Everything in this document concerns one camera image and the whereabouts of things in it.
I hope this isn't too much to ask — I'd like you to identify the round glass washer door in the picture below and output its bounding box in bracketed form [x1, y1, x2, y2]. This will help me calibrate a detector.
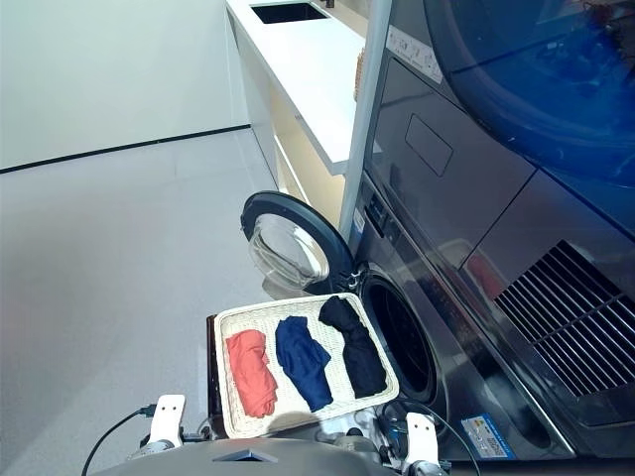
[239, 190, 356, 298]

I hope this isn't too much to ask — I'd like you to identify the grey washing machine tower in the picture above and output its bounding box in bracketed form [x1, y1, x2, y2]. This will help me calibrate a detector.
[346, 0, 635, 460]

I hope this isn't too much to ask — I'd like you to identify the light grey vertical panel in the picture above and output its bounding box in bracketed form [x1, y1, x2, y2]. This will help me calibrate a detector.
[339, 0, 393, 244]

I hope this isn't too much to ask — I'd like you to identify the round washer drum opening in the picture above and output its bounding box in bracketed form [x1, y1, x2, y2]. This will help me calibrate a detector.
[360, 275, 441, 411]

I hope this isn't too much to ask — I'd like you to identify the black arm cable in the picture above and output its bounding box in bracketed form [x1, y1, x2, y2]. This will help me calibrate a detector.
[381, 399, 480, 476]

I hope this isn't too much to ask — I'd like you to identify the white counter cabinet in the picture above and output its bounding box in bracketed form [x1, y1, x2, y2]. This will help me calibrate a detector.
[225, 0, 383, 219]

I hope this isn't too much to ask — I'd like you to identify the rectangular grey access flap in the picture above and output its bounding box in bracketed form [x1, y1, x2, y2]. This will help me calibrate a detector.
[404, 112, 453, 178]

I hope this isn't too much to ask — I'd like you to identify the black washer control panel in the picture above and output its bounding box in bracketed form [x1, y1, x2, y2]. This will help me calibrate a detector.
[363, 190, 401, 244]

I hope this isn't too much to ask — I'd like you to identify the blue white barcode sticker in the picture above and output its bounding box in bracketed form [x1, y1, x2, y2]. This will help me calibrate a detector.
[460, 414, 515, 460]

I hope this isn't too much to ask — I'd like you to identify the pale woven basket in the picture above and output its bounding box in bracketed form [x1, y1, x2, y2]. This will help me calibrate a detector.
[213, 292, 401, 440]

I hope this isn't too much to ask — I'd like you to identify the black cloth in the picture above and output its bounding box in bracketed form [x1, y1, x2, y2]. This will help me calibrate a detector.
[317, 295, 388, 400]

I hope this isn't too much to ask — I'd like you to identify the black vent grille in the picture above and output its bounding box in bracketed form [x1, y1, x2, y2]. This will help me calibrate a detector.
[495, 240, 635, 398]

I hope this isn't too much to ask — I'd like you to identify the blue tinted round door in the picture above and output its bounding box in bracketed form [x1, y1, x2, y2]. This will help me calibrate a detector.
[424, 0, 635, 192]

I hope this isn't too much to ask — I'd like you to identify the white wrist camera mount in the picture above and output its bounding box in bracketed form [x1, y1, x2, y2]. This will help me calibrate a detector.
[404, 412, 441, 475]
[148, 394, 188, 444]

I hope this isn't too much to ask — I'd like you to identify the grey robot torso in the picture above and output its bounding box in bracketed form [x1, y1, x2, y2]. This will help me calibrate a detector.
[88, 435, 413, 476]

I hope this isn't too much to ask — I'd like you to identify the dark brown stand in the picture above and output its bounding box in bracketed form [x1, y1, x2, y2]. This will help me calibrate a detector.
[206, 314, 224, 440]

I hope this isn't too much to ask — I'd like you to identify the black sink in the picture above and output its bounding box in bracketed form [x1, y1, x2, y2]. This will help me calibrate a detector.
[250, 2, 331, 25]

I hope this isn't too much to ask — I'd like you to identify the orange cloth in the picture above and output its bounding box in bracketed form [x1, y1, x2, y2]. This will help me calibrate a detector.
[225, 329, 279, 417]

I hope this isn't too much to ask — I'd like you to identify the navy blue cloth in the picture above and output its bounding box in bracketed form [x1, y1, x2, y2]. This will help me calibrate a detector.
[275, 315, 333, 412]

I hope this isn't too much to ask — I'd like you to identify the thick arm cable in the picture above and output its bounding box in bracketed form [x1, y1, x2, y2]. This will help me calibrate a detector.
[81, 405, 155, 476]

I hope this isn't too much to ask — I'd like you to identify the white instruction sticker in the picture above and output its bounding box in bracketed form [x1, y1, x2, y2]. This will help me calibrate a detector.
[386, 27, 443, 83]

